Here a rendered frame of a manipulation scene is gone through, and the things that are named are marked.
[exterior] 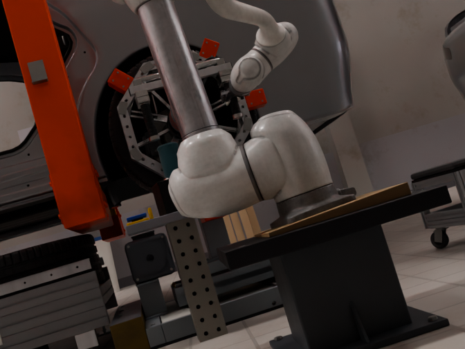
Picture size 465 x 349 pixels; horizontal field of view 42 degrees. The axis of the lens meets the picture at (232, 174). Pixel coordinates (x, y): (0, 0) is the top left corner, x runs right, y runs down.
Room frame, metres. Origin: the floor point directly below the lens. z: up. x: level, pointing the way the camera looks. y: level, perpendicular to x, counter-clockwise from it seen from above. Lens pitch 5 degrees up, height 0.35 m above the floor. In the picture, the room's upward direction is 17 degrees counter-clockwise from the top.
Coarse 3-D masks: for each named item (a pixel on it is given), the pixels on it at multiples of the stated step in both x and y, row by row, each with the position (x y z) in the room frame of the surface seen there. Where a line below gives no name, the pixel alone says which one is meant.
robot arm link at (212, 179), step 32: (128, 0) 1.53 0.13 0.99; (160, 0) 1.51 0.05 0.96; (160, 32) 1.51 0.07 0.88; (160, 64) 1.52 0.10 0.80; (192, 64) 1.53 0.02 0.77; (192, 96) 1.50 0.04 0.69; (192, 128) 1.50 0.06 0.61; (192, 160) 1.48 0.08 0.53; (224, 160) 1.47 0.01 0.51; (192, 192) 1.47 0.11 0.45; (224, 192) 1.47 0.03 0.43; (256, 192) 1.48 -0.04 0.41
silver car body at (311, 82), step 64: (0, 0) 3.35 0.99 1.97; (64, 0) 2.85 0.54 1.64; (192, 0) 2.95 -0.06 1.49; (256, 0) 3.00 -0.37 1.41; (320, 0) 3.09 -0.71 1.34; (0, 64) 4.27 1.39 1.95; (64, 64) 2.88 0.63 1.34; (320, 64) 3.05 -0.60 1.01; (320, 128) 4.01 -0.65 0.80; (0, 192) 2.75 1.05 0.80; (128, 192) 4.32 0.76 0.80
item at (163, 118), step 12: (204, 84) 2.66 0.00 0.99; (216, 84) 2.71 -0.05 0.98; (156, 96) 2.62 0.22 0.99; (216, 96) 2.86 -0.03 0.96; (132, 108) 2.63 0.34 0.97; (168, 108) 2.63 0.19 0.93; (216, 108) 2.66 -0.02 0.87; (228, 108) 2.80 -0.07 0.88; (156, 120) 2.61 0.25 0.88; (168, 120) 2.62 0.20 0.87; (168, 132) 2.64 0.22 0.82; (144, 144) 2.60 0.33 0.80
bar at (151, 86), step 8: (224, 64) 2.38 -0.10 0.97; (200, 72) 2.36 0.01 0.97; (208, 72) 2.36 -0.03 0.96; (216, 72) 2.37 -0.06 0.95; (160, 80) 2.33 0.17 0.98; (128, 88) 2.31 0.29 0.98; (136, 88) 2.31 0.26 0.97; (144, 88) 2.32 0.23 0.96; (152, 88) 2.32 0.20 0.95; (160, 88) 2.34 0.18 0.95
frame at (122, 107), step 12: (144, 72) 2.51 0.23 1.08; (156, 72) 2.57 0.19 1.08; (132, 84) 2.50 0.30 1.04; (132, 96) 2.50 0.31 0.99; (120, 108) 2.48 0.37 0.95; (240, 108) 2.57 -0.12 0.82; (120, 120) 2.48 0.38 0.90; (240, 120) 2.61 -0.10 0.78; (132, 132) 2.49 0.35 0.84; (240, 132) 2.57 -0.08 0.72; (132, 144) 2.49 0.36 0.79; (240, 144) 2.57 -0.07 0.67; (132, 156) 2.48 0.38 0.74; (144, 156) 2.49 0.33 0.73; (156, 168) 2.50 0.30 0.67
